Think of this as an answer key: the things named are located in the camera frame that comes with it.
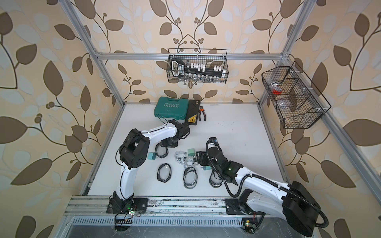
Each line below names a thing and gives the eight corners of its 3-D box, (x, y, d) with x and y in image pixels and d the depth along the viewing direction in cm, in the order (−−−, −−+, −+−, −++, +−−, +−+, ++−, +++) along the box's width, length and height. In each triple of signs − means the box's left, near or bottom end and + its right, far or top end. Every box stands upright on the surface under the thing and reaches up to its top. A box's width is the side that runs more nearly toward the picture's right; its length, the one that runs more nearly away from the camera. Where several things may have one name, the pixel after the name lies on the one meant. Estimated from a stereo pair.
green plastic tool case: (153, 121, 113) (151, 115, 108) (158, 101, 127) (156, 96, 122) (187, 121, 113) (187, 115, 108) (188, 101, 127) (188, 96, 122)
